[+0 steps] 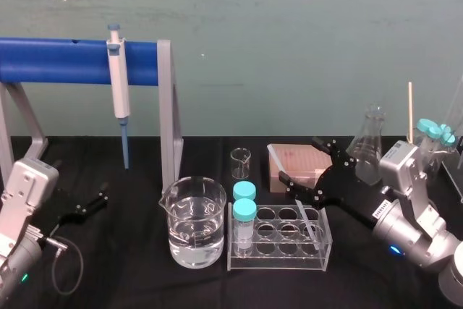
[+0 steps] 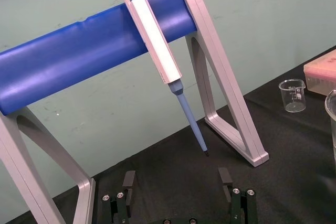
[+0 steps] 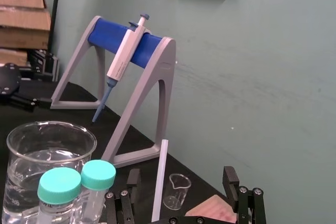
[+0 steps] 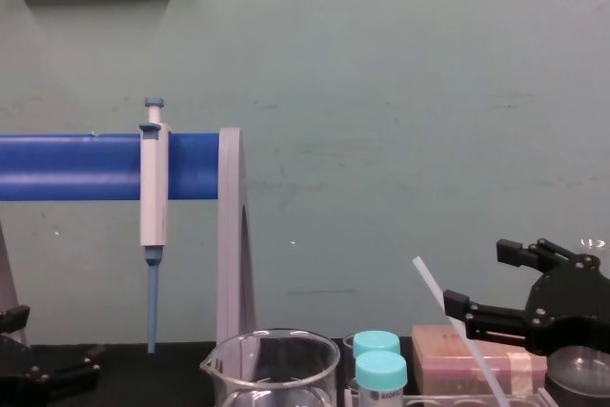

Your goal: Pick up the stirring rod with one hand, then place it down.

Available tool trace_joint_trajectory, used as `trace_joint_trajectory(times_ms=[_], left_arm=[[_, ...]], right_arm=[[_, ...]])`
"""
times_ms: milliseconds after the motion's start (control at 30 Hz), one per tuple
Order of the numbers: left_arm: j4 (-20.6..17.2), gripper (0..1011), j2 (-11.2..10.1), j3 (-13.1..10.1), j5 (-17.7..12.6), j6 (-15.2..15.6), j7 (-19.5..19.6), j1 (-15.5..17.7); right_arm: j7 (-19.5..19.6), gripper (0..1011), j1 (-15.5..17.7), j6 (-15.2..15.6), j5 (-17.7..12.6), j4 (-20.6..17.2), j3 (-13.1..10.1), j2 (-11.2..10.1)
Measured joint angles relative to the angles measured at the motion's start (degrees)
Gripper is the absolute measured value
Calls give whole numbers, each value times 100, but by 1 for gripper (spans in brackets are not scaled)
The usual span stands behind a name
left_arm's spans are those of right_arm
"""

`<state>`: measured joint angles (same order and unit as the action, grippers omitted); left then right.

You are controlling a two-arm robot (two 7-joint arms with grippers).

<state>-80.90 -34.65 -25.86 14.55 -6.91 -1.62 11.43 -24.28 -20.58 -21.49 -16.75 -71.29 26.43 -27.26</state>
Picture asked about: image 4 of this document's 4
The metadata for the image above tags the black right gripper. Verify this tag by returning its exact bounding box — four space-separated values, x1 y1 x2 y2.
442 236 610 357

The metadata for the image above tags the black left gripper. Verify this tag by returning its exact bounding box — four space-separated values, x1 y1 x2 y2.
0 304 107 407

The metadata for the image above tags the translucent white stirring rod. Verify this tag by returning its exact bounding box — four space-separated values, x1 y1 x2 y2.
412 256 510 407

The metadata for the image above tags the grey rack end support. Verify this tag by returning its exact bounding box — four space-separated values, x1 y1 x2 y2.
0 220 29 347
215 127 259 346

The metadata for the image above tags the pink box with tape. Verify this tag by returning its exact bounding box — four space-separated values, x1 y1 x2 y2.
411 323 549 398

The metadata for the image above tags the clear glass vessel rim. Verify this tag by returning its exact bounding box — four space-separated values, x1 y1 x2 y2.
578 235 610 253

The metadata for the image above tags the round glass flask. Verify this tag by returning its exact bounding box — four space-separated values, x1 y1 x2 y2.
544 337 610 407

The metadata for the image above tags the clear plastic well plate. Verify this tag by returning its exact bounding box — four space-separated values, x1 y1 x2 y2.
403 386 559 407

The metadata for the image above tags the teal capped sample vial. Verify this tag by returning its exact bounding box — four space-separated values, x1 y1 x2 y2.
355 350 409 407
343 330 401 407

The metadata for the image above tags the blue pipette rack bar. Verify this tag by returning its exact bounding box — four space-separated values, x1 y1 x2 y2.
0 132 222 203

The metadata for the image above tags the white and blue pipette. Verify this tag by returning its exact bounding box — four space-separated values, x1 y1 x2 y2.
138 96 173 356

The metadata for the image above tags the clear glass beaker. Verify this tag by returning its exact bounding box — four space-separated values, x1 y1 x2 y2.
198 328 342 407

